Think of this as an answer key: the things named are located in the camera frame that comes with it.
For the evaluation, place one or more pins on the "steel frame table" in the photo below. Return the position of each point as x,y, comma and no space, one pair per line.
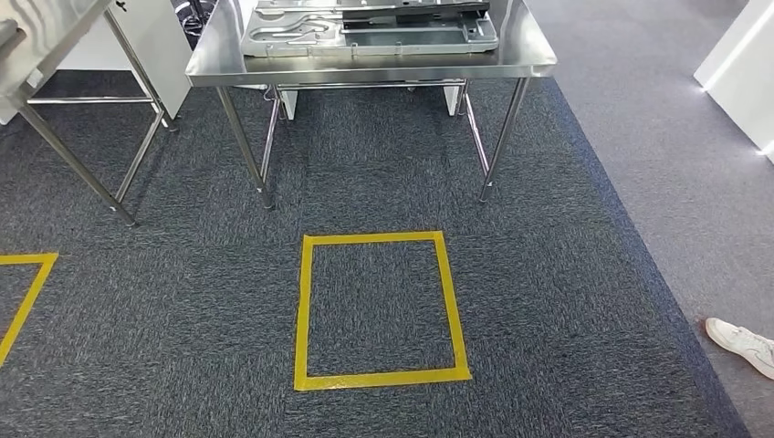
42,36

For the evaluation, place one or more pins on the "white cabinet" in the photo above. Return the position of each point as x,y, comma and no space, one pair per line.
163,54

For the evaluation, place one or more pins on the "white block with light strip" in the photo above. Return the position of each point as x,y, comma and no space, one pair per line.
744,72

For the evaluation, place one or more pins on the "person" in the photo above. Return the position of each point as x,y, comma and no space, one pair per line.
744,344

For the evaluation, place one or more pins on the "yellow floor tape square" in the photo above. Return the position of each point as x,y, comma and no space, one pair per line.
302,314

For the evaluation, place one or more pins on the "large silver stamped metal plate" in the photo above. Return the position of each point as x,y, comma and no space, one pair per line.
423,41

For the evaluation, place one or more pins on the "black plastic plate bracket part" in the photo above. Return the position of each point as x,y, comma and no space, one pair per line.
417,13

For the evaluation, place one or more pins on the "stainless steel workbench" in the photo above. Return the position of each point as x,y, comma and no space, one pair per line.
520,54

